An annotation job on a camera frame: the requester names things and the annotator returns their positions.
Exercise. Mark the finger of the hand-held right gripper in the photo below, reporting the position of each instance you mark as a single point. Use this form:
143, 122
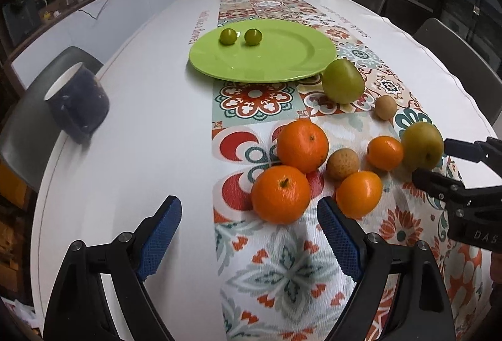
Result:
459, 149
435, 179

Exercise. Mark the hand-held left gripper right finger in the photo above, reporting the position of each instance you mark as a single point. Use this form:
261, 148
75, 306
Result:
341, 239

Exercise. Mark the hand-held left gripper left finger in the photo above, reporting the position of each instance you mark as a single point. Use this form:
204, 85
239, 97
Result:
160, 239

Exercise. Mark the yellow-green round fruit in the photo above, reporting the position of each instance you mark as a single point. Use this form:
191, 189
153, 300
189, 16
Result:
422, 145

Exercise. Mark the small orange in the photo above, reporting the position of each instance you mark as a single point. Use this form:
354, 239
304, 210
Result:
384, 153
359, 194

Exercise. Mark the brown kiwi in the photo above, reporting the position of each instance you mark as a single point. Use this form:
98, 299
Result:
384, 107
342, 164

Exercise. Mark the large orange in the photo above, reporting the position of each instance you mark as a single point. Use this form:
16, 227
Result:
280, 194
302, 145

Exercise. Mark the large green fruit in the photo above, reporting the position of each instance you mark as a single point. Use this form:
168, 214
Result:
342, 82

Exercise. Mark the green plate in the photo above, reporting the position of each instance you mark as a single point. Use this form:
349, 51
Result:
270, 54

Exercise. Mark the patterned table runner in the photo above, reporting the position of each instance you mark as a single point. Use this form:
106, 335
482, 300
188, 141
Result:
274, 278

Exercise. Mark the dark blue mug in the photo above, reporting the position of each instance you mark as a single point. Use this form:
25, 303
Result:
86, 98

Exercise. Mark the small green tomato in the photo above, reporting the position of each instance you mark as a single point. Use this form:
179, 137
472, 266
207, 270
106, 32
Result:
228, 36
253, 37

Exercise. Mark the black countertop appliance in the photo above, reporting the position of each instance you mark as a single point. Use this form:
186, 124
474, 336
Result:
19, 17

